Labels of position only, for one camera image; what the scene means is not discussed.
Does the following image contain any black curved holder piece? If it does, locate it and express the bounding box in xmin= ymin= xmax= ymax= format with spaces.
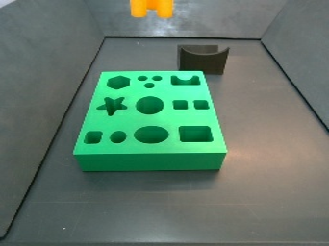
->
xmin=178 ymin=44 xmax=230 ymax=75

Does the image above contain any green shape sorting block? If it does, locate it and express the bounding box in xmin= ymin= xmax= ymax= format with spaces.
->
xmin=74 ymin=71 xmax=227 ymax=171

